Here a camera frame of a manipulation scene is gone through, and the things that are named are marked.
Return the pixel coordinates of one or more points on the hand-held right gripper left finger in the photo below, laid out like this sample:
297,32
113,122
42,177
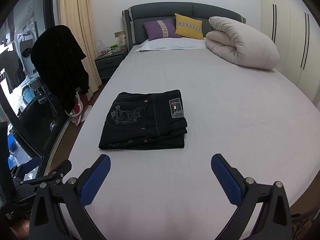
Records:
96,180

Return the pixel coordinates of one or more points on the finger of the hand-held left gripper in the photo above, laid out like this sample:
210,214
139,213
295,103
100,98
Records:
58,171
31,166

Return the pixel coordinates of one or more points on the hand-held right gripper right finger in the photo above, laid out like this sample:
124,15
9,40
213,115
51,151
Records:
226,180

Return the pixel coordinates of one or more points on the black pants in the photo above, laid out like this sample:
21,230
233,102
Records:
147,120

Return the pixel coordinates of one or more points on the person's left hand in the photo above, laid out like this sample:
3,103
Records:
21,231

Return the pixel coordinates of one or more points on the glass sliding door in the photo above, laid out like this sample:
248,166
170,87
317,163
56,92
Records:
22,92

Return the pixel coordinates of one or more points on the bed with white sheet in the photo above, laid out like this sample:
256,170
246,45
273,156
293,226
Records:
225,105

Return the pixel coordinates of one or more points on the brown bag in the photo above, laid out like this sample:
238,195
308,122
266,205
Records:
303,227

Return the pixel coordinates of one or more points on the black hanging garment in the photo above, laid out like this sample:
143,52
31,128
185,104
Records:
60,62

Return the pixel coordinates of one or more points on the grey nightstand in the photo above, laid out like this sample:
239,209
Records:
110,63

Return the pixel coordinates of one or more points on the white washing machine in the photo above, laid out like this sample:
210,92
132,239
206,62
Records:
26,45

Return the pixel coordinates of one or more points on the cream folded duvet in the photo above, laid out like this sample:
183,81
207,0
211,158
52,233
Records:
245,45

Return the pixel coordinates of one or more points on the beige curtain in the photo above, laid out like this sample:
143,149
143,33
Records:
75,30

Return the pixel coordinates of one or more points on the white pillow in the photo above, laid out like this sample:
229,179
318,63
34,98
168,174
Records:
172,44

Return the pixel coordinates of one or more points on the yellow patterned pillow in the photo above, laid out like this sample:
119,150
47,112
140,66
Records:
188,26

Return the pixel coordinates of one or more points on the white wardrobe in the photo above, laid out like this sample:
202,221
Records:
292,30

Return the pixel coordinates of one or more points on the purple patterned pillow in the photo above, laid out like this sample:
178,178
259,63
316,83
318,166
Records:
160,28

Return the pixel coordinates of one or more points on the grey padded headboard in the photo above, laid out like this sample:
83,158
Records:
162,11

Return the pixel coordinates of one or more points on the wall socket plate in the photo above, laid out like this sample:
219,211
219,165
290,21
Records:
119,33

